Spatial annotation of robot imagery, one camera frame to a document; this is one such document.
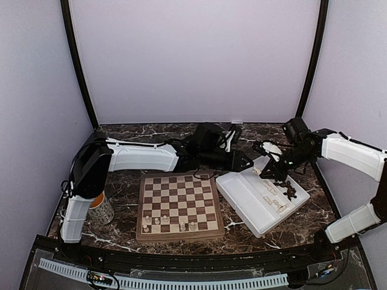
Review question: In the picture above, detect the black front rail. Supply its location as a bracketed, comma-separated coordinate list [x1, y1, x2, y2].
[33, 235, 349, 273]

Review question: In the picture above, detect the white slotted cable duct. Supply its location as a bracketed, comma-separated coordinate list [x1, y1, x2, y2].
[38, 258, 288, 289]

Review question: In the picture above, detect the wooden chess board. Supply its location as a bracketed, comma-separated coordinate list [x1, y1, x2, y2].
[136, 170, 225, 243]

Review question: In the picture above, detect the pile of white chess pieces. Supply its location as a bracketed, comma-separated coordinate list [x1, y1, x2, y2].
[262, 179, 289, 214]

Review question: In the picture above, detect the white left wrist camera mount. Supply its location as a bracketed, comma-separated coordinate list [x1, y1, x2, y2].
[220, 124, 242, 152]

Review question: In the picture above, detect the pile of dark chess pieces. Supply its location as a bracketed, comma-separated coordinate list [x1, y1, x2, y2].
[273, 181, 297, 200]

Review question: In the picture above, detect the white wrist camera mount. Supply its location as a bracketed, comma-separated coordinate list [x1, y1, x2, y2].
[253, 141, 282, 162]
[220, 124, 242, 152]

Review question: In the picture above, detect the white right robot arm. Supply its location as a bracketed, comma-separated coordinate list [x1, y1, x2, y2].
[253, 117, 386, 262]

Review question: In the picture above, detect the white divided plastic tray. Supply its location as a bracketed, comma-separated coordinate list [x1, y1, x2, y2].
[216, 156, 310, 238]

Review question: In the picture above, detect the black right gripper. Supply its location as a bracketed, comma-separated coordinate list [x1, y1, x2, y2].
[260, 145, 314, 181]

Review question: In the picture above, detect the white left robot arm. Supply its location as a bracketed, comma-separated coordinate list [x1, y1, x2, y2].
[58, 123, 253, 263]

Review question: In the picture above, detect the black enclosure frame post left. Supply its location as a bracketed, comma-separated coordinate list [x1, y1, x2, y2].
[60, 0, 99, 130]

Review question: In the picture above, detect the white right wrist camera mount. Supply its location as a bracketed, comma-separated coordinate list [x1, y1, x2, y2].
[253, 141, 282, 162]

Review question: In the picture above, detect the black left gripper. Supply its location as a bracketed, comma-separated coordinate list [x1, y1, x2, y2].
[201, 149, 255, 173]

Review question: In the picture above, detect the patterned mug with orange liquid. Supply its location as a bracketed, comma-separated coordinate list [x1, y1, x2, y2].
[88, 192, 114, 225]

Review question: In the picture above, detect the black enclosure frame post right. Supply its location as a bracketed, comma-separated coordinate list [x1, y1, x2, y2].
[295, 0, 329, 117]

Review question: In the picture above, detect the white chess piece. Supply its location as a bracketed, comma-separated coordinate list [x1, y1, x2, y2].
[189, 222, 196, 231]
[180, 221, 186, 231]

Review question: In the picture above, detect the black enclosure frame post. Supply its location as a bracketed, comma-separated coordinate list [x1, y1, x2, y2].
[60, 0, 99, 130]
[295, 0, 329, 117]

